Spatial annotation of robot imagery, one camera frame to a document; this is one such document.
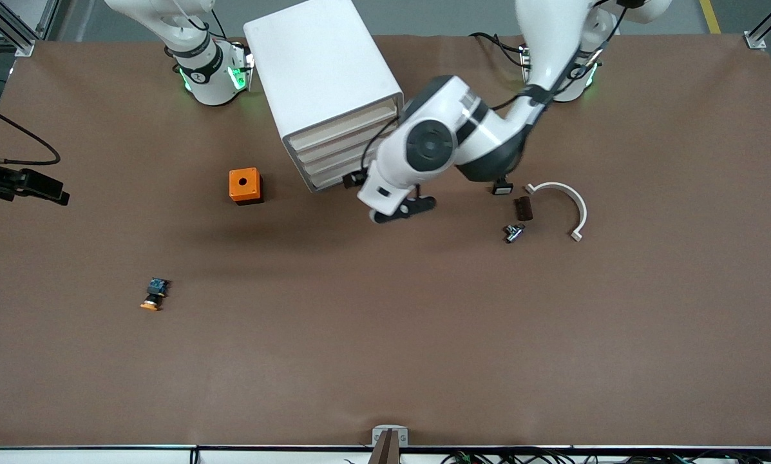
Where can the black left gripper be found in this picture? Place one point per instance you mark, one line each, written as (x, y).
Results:
(358, 178)

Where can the white plastic drawer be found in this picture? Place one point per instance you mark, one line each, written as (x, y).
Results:
(340, 142)
(343, 124)
(337, 159)
(330, 178)

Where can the orange mushroom push button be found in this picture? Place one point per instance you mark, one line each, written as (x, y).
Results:
(155, 293)

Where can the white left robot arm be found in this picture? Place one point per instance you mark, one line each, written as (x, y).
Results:
(430, 145)

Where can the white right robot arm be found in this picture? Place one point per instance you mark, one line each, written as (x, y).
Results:
(205, 71)

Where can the white drawer cabinet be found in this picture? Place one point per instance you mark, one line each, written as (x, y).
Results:
(321, 71)

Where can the silver metal fitting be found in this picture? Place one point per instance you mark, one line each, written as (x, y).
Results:
(514, 232)

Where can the brown terminal block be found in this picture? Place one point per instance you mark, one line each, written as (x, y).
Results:
(523, 209)

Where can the white curved plastic clamp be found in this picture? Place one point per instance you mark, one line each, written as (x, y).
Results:
(581, 209)

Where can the brown mounting bar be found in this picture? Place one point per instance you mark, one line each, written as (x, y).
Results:
(387, 451)

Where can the aluminium frame profile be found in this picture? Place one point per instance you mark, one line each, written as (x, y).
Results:
(18, 29)
(762, 32)

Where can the orange button enclosure box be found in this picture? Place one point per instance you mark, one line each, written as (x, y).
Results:
(243, 183)

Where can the grey metal bracket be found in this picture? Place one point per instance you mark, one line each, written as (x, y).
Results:
(379, 433)

